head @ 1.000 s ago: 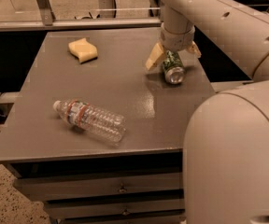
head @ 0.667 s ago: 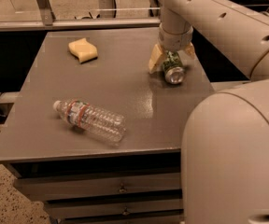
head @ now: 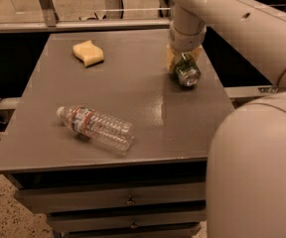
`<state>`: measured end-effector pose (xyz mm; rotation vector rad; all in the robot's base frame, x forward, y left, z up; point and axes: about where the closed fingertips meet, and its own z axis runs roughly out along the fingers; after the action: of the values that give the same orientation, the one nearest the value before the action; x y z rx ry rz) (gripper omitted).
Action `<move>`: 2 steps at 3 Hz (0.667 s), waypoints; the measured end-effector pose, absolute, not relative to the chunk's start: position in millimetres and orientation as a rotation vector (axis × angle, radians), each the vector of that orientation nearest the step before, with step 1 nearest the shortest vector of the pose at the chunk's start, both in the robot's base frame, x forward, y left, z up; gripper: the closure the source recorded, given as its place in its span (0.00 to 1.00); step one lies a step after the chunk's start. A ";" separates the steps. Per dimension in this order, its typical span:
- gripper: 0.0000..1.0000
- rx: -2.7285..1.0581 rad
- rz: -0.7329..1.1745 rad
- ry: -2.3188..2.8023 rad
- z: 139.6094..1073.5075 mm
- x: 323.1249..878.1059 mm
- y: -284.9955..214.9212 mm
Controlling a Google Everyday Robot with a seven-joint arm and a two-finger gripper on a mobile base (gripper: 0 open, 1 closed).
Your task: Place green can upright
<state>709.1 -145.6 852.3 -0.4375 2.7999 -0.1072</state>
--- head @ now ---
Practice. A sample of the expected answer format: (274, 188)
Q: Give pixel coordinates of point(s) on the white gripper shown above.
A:
(187, 41)

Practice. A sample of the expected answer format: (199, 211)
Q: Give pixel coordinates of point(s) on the green soda can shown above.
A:
(186, 69)

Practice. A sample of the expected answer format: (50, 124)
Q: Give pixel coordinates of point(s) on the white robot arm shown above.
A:
(246, 173)

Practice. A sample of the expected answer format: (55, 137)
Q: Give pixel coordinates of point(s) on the yellow sponge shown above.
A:
(88, 53)

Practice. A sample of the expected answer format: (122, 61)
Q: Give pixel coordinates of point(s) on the clear plastic water bottle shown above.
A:
(107, 130)

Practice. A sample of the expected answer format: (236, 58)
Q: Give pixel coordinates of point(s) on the grey drawer cabinet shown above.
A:
(156, 189)

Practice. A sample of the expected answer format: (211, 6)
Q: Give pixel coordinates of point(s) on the metal railing frame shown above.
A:
(84, 15)

